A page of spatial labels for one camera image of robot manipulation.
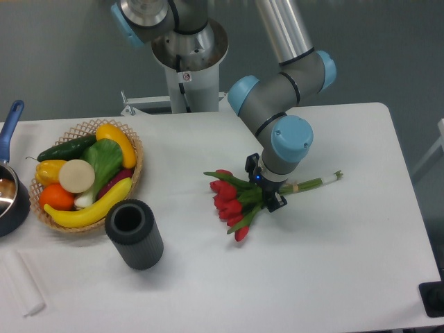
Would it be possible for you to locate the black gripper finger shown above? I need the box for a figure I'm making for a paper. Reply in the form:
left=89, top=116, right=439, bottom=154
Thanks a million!
left=262, top=192, right=287, bottom=212
left=245, top=153, right=260, bottom=182

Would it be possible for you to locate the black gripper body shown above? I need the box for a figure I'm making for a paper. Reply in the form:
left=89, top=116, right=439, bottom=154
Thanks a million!
left=256, top=167, right=284, bottom=195

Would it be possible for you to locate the red tulip bouquet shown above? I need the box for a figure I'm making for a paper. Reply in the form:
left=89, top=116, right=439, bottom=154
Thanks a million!
left=204, top=169, right=343, bottom=242

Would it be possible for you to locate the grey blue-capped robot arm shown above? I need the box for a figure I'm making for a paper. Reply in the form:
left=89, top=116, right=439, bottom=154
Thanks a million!
left=111, top=1, right=336, bottom=211

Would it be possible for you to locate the purple eggplant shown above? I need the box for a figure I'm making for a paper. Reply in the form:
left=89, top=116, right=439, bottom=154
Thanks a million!
left=96, top=169, right=133, bottom=200

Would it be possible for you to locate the dark grey ribbed vase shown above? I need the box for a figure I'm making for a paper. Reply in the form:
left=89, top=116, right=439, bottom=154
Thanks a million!
left=105, top=199, right=164, bottom=271

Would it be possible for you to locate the green bok choy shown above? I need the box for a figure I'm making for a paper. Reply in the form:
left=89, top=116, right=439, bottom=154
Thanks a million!
left=74, top=139, right=123, bottom=210

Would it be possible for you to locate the long yellow squash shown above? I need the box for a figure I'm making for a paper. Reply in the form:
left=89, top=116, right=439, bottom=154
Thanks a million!
left=44, top=178, right=133, bottom=228

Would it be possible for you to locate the short yellow squash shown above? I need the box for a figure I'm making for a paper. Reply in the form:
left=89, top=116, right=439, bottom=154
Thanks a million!
left=96, top=123, right=137, bottom=169

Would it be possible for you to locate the woven wicker basket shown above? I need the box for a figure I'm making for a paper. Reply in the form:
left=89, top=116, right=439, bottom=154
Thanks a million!
left=29, top=119, right=144, bottom=233

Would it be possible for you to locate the round beige disc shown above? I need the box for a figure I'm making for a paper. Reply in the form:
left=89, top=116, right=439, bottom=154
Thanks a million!
left=58, top=160, right=95, bottom=194

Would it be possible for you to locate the black device at table edge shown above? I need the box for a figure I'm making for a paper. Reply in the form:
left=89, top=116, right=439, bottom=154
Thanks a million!
left=418, top=281, right=443, bottom=318

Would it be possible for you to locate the green cucumber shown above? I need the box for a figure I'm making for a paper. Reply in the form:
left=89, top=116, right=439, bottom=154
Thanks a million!
left=26, top=135, right=96, bottom=162

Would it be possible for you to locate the white furniture at right edge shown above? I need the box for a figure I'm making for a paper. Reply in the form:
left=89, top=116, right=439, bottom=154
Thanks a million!
left=412, top=119, right=443, bottom=179

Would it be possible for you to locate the orange fruit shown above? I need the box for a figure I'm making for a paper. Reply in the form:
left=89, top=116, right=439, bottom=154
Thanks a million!
left=38, top=184, right=75, bottom=211

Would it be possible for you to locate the yellow bell pepper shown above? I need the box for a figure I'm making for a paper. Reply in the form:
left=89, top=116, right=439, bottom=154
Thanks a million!
left=35, top=160, right=67, bottom=187

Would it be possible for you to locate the white folded cloth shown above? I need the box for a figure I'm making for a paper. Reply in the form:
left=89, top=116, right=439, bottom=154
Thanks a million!
left=2, top=250, right=46, bottom=317

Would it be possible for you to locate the white metal base frame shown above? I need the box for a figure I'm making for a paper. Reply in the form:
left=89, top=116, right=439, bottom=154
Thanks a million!
left=119, top=90, right=237, bottom=117

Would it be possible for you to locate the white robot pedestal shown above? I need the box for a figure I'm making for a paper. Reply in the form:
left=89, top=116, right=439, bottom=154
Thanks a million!
left=151, top=19, right=228, bottom=113

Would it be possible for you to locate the blue-handled dark saucepan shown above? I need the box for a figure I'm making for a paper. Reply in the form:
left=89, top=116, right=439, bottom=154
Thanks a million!
left=1, top=100, right=30, bottom=237

